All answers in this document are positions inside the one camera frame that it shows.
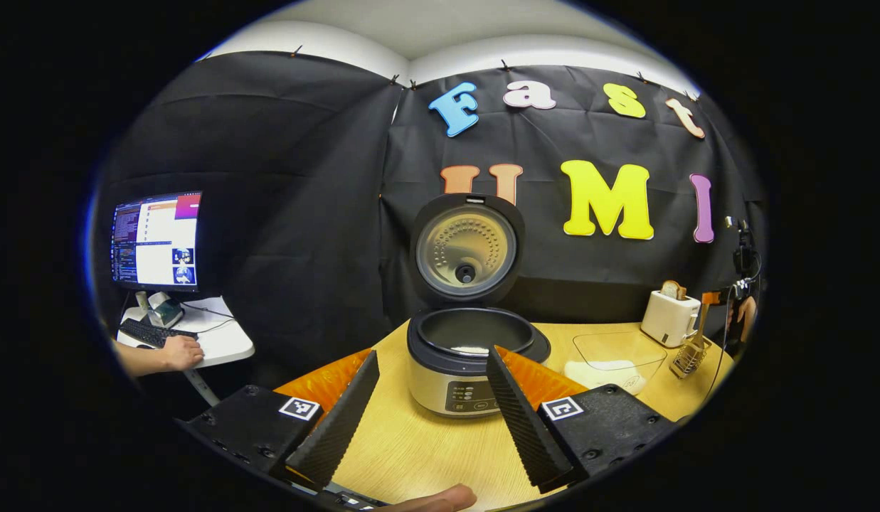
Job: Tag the clear plastic rice container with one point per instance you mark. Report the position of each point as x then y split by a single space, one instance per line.
617 345

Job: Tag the white side desk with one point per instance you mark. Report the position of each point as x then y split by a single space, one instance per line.
223 341

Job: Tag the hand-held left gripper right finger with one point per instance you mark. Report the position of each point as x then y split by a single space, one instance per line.
525 427

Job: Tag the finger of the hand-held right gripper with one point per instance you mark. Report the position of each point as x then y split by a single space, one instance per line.
711 296

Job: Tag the white toaster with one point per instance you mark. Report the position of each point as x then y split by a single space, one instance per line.
667 320

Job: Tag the teal and white box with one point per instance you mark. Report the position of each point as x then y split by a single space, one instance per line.
166 311

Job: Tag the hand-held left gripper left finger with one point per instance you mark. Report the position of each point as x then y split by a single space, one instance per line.
336 427

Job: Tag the black keyboard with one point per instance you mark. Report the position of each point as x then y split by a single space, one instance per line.
148 332

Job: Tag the small white rice heap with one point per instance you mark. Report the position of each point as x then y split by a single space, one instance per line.
469 350

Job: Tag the small grey cup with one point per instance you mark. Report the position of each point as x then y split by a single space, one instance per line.
142 300

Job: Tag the computer monitor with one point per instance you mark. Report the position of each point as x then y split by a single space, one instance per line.
158 242

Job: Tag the clear chopstick holder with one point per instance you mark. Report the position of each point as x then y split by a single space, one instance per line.
690 361

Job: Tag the black backdrop cloth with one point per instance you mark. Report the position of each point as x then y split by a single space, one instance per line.
304 213

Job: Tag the grey silver rice cooker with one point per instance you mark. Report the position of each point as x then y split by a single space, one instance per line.
464 245

